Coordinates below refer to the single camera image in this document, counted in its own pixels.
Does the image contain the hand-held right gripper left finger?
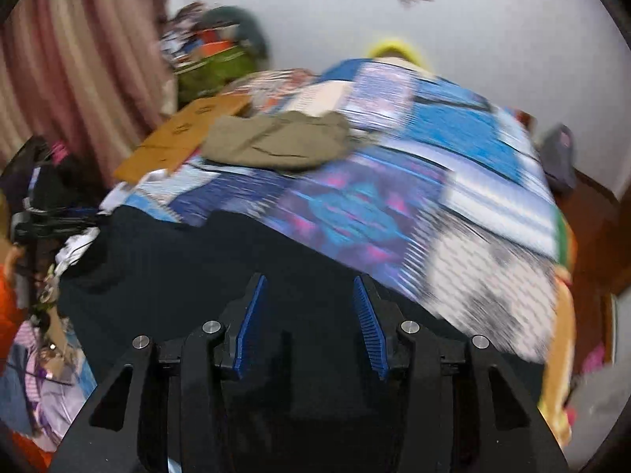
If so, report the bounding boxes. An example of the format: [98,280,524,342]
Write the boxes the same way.
[47,272,269,473]

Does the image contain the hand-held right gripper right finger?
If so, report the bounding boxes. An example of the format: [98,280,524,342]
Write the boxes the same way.
[353,275,570,473]

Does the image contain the black pants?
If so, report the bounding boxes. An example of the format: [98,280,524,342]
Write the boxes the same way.
[56,204,543,473]

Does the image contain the olive green pants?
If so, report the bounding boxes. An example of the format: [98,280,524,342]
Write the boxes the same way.
[202,111,353,173]

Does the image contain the flat brown cardboard box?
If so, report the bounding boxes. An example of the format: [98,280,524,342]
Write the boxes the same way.
[113,95,254,183]

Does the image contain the pile of colourful clothes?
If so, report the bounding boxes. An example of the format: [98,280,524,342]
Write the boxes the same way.
[0,229,102,454]

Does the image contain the pink striped curtain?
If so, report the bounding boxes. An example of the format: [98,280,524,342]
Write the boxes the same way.
[0,0,173,183]

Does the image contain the patchwork printed blanket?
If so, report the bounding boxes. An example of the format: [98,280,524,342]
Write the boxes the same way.
[101,56,568,360]

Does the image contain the orange printed bedsheet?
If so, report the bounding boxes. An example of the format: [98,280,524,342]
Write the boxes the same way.
[537,207,579,451]

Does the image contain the green printed bag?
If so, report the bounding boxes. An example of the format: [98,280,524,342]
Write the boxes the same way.
[175,47,257,106]

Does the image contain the grey backpack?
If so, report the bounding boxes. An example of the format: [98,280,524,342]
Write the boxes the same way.
[540,123,577,193]

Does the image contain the grey-green pillow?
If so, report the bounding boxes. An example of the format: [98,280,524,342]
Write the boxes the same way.
[207,5,272,67]

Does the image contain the yellow round cushion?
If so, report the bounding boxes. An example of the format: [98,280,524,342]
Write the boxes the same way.
[367,37,432,67]

